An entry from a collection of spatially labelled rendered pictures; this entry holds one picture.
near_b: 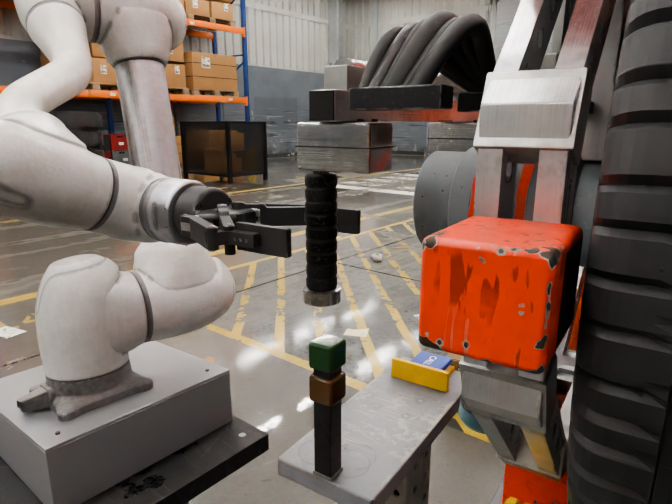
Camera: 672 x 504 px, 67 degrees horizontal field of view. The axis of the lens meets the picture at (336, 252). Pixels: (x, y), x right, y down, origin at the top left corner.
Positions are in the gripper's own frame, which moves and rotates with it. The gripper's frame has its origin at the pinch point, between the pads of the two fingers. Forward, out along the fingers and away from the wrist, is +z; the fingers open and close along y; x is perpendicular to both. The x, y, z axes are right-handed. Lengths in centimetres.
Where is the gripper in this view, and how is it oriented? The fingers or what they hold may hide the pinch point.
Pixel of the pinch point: (319, 230)
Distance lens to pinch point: 57.8
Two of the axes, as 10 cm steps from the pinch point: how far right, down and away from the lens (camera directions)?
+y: -5.5, 2.0, -8.1
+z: 8.3, 1.3, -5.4
